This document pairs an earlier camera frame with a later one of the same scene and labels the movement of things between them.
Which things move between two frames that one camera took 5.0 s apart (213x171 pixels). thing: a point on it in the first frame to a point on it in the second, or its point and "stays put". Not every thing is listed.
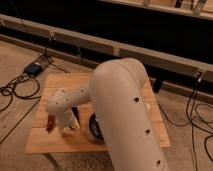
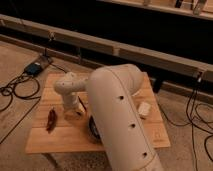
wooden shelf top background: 198,8 stays put
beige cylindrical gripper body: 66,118 to 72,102
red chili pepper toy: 51,123 stays put
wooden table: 41,141 stays put
